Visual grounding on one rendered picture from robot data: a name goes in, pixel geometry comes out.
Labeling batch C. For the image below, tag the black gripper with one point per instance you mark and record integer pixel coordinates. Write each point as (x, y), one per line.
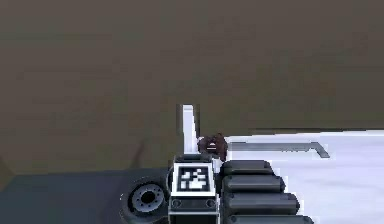
(146, 199)

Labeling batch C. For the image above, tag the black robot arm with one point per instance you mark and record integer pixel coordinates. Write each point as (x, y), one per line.
(253, 183)

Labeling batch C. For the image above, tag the white upright strip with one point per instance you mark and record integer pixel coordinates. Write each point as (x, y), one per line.
(189, 130)

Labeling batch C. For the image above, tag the brown lumpy small object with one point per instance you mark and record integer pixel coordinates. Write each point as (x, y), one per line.
(218, 146)

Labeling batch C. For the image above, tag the dark grey flat slab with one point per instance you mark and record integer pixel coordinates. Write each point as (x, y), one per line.
(56, 200)

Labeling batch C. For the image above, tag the white door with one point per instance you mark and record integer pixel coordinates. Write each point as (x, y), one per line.
(340, 186)

